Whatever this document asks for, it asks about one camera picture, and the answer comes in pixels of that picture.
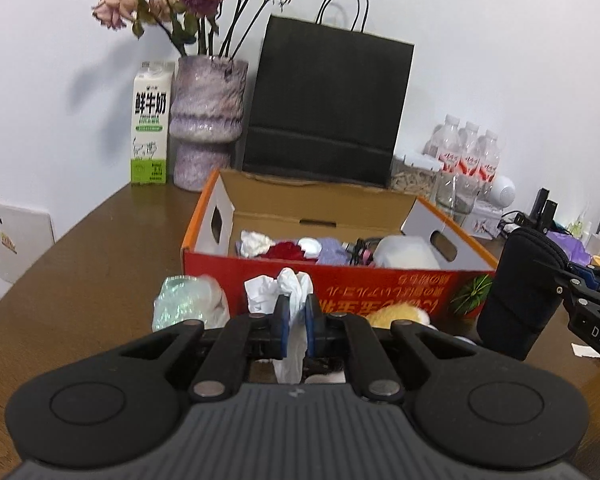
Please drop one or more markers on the clear water bottle red label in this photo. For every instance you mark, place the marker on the clear water bottle red label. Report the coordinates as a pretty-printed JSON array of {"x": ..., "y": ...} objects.
[
  {"x": 469, "y": 150},
  {"x": 442, "y": 142},
  {"x": 489, "y": 157}
]

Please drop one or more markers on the black fuzzy scrunchie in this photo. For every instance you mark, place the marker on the black fuzzy scrunchie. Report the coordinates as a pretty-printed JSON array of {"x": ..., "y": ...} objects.
[{"x": 325, "y": 365}]

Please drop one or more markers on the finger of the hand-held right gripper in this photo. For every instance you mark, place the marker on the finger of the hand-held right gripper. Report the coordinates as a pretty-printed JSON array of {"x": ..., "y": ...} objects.
[
  {"x": 565, "y": 280},
  {"x": 585, "y": 276}
]

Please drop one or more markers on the white green milk carton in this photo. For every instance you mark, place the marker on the white green milk carton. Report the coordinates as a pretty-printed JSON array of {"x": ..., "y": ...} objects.
[{"x": 150, "y": 125}]

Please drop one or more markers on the wooden desk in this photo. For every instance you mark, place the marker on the wooden desk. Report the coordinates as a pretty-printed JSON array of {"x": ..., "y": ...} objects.
[{"x": 105, "y": 260}]

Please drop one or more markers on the clear glass cup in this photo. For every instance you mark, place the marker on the clear glass cup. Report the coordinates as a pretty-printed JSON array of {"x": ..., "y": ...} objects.
[{"x": 455, "y": 195}]

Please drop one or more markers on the small clear bottle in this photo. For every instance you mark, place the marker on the small clear bottle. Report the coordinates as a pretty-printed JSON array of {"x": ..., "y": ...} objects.
[{"x": 580, "y": 225}]

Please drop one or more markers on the white patterned box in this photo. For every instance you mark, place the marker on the white patterned box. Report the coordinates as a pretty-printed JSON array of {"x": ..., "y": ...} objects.
[{"x": 485, "y": 217}]

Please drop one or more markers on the purple cloth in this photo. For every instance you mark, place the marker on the purple cloth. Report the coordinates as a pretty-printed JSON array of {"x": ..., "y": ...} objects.
[{"x": 332, "y": 252}]

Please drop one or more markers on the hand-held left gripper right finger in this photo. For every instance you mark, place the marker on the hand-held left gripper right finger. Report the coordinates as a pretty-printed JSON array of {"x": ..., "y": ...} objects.
[{"x": 310, "y": 327}]

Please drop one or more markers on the white tissue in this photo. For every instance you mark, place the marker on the white tissue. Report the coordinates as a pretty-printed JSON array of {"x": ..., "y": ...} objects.
[
  {"x": 292, "y": 290},
  {"x": 255, "y": 242}
]

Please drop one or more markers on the black paper bag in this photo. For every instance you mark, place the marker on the black paper bag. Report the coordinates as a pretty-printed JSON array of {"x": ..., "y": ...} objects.
[{"x": 325, "y": 100}]

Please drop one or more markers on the black upright device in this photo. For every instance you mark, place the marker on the black upright device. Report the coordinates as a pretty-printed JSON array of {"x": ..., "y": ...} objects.
[{"x": 542, "y": 210}]

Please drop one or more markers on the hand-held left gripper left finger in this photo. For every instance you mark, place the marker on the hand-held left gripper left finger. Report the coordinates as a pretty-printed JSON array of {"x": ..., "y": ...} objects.
[{"x": 280, "y": 327}]

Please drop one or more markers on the yellow plush toy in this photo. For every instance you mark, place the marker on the yellow plush toy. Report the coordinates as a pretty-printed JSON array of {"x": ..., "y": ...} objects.
[{"x": 397, "y": 314}]

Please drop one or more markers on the black pouch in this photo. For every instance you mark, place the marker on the black pouch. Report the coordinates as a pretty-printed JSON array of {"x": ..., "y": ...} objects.
[{"x": 520, "y": 290}]

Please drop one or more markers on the clear container of wooden pegs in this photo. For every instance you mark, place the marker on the clear container of wooden pegs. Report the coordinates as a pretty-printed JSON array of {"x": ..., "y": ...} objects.
[{"x": 412, "y": 177}]

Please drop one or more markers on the black power strip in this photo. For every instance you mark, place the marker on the black power strip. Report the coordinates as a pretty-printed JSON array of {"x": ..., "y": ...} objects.
[{"x": 515, "y": 222}]

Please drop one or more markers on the crumpled white tissue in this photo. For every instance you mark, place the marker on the crumpled white tissue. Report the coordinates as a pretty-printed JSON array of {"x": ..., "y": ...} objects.
[{"x": 255, "y": 242}]

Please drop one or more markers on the purple packet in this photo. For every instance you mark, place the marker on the purple packet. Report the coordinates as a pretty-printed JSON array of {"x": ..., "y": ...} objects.
[{"x": 570, "y": 247}]

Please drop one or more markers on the white paper scrap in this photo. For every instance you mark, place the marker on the white paper scrap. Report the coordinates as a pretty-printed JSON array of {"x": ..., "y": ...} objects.
[{"x": 587, "y": 351}]

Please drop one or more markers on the white round speaker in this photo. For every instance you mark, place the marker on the white round speaker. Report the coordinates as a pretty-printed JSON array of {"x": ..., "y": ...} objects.
[{"x": 501, "y": 190}]

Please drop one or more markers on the purple marbled vase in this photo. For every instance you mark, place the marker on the purple marbled vase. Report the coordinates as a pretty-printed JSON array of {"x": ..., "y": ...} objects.
[{"x": 207, "y": 110}]

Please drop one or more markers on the orange cardboard box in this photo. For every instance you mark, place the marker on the orange cardboard box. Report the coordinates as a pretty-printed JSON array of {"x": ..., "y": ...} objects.
[{"x": 360, "y": 285}]

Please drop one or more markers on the white charger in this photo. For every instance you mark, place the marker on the white charger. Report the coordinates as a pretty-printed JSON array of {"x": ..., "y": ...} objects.
[{"x": 597, "y": 244}]

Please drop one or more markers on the red rose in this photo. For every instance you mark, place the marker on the red rose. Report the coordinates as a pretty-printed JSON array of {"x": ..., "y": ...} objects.
[{"x": 282, "y": 251}]

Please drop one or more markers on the white round pad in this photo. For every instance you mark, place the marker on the white round pad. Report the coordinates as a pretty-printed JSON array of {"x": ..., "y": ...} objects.
[{"x": 309, "y": 246}]

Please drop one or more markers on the iridescent plastic ball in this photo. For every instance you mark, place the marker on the iridescent plastic ball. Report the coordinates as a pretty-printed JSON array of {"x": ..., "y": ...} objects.
[{"x": 190, "y": 300}]

